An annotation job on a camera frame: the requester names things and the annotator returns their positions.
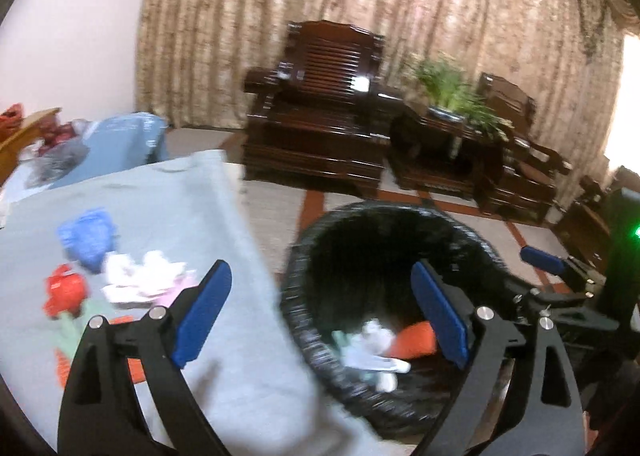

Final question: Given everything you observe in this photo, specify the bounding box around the orange ribbed sponge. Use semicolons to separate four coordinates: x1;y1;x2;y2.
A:
389;322;437;359

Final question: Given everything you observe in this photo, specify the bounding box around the grey blue blanket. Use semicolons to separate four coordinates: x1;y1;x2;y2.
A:
0;148;411;456

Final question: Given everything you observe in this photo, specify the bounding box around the dark wooden furniture piece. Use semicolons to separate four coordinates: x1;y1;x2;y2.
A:
550;165;640;267

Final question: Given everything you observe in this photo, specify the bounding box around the blue white ceramic pot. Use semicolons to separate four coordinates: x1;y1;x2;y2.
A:
426;105;468;123

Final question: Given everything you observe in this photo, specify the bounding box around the pale pink wrapper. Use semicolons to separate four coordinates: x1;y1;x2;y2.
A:
165;276;199;308

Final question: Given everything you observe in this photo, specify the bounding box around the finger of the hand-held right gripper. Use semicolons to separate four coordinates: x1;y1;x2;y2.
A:
519;245;608;294
510;283;621;337

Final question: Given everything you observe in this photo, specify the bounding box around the dark wooden side table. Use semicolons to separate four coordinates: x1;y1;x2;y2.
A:
389;103;506;202

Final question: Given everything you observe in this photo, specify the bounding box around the teal rubber glove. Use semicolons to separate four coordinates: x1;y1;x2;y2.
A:
54;306;87;353

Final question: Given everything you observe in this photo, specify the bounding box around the black bagged trash bin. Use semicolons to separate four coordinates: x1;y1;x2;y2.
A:
279;201;526;442

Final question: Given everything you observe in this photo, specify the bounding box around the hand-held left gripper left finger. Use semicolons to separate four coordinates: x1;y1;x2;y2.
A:
56;259;234;456

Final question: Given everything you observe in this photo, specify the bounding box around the white tissue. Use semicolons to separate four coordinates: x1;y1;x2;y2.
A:
102;250;188;309
360;318;396;352

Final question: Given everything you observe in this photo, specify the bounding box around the blue plastic bag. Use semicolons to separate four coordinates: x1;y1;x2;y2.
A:
56;207;120;273

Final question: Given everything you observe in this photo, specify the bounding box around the dark wooden armchair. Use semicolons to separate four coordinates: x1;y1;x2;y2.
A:
241;20;407;199
474;72;573;227

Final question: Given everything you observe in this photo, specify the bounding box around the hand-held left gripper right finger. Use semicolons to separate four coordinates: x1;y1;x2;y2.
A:
410;259;586;456

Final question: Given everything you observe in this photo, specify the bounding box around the glass fruit bowl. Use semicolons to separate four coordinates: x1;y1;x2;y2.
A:
24;120;92;189

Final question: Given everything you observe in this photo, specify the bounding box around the red plastic bag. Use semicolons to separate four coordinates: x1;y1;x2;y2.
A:
42;263;91;319

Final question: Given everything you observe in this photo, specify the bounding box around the green narcissus plant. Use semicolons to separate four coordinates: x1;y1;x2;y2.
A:
406;53;506;137

